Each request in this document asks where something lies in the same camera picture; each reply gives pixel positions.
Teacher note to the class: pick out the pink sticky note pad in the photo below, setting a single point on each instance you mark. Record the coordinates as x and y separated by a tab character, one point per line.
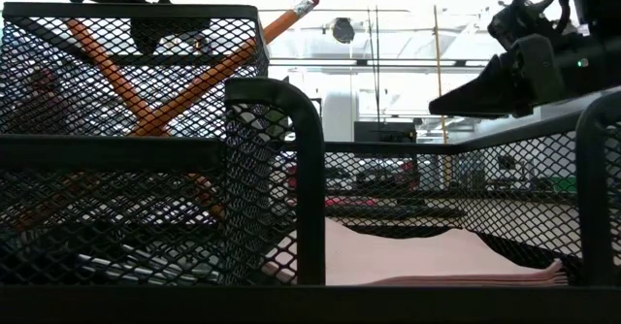
412	261

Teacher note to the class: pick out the round dark ceiling fixture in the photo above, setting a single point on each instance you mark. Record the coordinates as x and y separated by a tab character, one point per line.
343	30

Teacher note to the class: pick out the green background box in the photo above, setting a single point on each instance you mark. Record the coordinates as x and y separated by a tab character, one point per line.
565	184

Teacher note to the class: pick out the distant black box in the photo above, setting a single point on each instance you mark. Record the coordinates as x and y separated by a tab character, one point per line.
383	132

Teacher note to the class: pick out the black mesh desk organizer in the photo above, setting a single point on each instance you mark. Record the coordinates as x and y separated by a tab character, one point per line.
310	193

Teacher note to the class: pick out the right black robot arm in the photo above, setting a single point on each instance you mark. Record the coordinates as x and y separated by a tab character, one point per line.
601	23

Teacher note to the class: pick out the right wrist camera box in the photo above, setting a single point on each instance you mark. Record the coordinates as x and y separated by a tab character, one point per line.
514	23

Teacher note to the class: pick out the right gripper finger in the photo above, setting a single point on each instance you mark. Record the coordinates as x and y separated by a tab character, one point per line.
485	93

